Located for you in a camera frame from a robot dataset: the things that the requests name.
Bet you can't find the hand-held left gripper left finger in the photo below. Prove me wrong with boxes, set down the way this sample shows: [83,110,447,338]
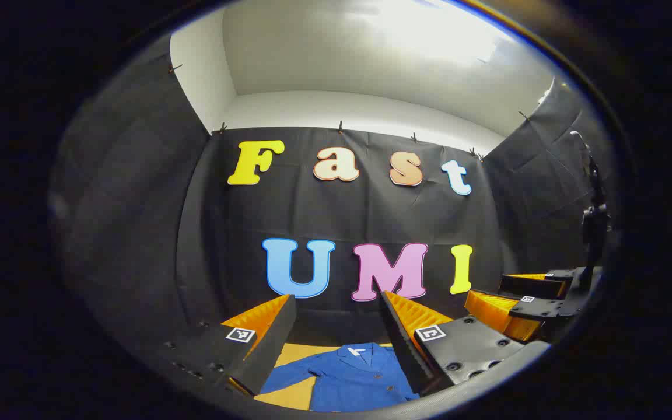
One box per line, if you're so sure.
[161,293,297,397]

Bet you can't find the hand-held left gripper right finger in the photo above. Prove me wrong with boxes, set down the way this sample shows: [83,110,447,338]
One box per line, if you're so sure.
[379,290,550,398]

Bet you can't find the blue button shirt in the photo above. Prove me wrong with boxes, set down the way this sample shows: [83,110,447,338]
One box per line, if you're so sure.
[259,342,420,412]

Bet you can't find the black backdrop cloth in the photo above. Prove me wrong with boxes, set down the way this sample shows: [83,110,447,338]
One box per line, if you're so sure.
[50,35,620,374]

